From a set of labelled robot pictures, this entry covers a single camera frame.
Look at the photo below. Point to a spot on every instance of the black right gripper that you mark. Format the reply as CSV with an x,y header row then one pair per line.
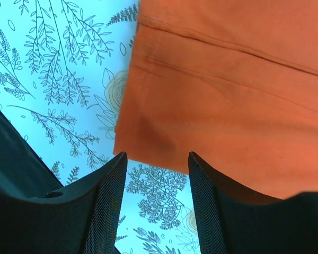
x,y
81,217

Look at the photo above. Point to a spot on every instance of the orange t shirt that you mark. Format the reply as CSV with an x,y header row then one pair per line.
x,y
234,81

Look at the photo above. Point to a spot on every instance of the floral patterned table mat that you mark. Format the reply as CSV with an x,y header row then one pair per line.
x,y
63,69

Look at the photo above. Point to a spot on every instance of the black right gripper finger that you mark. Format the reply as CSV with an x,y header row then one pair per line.
x,y
232,218

